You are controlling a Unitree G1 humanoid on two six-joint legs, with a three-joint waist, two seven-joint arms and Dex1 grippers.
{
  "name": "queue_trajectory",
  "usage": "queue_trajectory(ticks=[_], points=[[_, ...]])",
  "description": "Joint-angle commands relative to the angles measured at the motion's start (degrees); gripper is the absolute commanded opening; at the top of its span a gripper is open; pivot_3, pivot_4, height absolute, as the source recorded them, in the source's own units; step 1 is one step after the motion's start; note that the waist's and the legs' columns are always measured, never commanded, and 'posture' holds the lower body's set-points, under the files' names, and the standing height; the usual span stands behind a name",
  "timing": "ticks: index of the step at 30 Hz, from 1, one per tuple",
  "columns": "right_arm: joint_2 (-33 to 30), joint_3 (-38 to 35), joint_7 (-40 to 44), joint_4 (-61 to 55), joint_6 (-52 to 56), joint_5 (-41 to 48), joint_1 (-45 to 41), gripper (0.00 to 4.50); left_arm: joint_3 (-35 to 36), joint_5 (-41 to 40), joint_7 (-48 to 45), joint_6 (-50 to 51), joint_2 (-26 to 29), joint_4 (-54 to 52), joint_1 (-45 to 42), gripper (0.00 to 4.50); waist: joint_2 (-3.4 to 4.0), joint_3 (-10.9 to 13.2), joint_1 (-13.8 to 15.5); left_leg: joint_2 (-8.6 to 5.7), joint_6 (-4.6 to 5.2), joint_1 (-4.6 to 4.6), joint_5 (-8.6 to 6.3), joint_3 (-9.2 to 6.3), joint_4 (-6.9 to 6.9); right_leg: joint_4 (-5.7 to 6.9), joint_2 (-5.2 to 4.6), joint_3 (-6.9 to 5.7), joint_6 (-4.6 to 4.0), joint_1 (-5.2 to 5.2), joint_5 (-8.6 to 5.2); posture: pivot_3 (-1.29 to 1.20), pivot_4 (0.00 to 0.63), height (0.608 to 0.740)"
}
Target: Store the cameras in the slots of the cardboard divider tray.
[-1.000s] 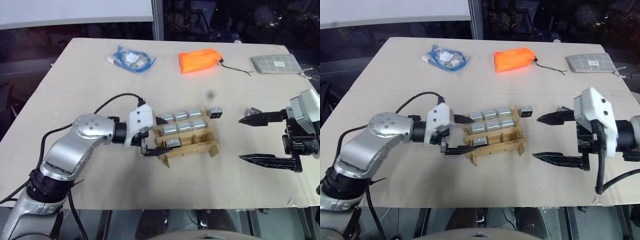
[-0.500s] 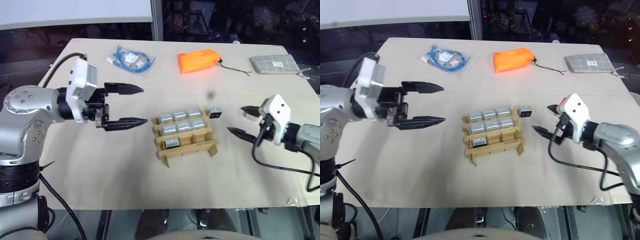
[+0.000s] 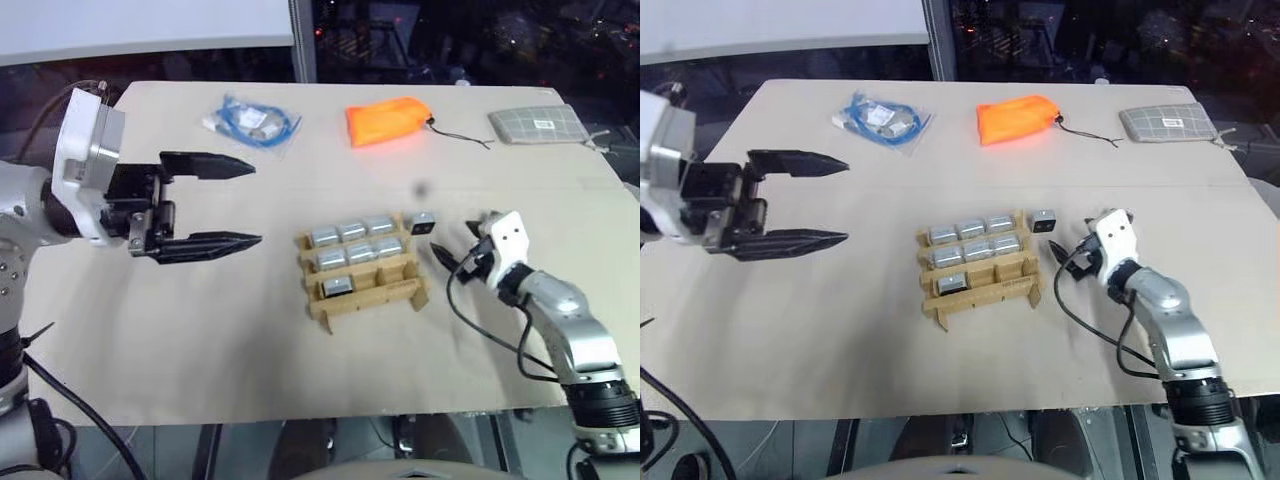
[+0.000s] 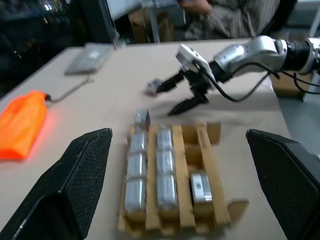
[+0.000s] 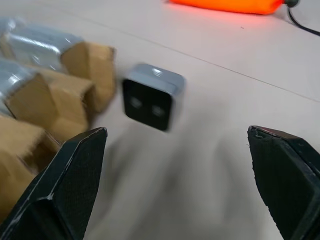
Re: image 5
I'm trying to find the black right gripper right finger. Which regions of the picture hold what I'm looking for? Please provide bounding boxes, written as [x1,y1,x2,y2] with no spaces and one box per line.
[246,125,320,240]

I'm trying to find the brown cardboard divider tray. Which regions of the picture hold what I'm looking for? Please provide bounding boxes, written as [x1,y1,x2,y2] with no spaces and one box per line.
[0,37,118,198]

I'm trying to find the orange object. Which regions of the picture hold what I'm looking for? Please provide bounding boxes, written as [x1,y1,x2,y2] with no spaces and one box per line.
[168,0,288,15]

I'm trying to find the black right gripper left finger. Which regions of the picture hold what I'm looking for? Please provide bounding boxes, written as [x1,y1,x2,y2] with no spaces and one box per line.
[0,126,108,240]

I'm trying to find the black cable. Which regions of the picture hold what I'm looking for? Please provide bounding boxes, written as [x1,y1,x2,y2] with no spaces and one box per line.
[284,0,320,36]

